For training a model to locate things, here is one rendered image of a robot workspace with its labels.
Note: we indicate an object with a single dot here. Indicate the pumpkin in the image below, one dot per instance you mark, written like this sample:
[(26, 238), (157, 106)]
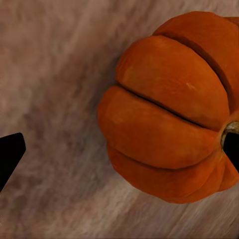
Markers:
[(176, 98)]

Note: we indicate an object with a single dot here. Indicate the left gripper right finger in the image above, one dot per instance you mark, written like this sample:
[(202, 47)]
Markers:
[(231, 148)]

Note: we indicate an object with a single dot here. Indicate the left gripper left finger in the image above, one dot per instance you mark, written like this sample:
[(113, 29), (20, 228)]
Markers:
[(12, 148)]

